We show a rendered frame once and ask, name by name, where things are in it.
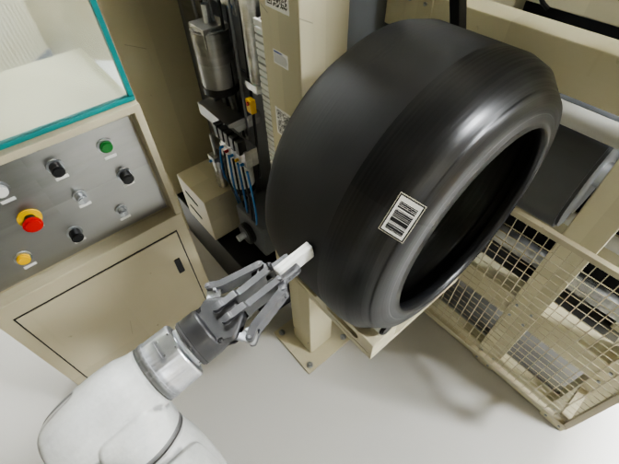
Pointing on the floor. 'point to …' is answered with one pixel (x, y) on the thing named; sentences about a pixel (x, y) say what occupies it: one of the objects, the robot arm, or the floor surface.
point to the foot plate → (309, 361)
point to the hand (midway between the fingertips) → (294, 261)
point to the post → (302, 13)
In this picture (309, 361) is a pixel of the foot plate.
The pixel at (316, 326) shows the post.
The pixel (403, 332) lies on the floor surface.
